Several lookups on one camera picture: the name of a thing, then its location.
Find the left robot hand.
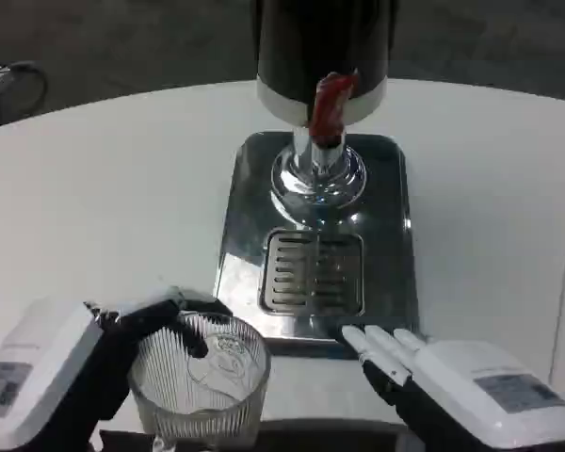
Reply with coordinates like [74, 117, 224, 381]
[0, 284, 233, 452]

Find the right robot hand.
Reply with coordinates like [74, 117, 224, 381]
[341, 324, 565, 452]

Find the clear ribbed glass cup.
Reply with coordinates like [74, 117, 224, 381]
[126, 311, 273, 452]

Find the steel drip tray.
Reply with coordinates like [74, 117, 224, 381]
[213, 130, 422, 346]

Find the red dispenser tap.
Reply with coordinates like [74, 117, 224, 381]
[309, 69, 360, 143]

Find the black drink dispenser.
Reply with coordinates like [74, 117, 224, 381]
[254, 0, 390, 207]

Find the black cable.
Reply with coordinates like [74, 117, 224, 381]
[0, 60, 49, 122]

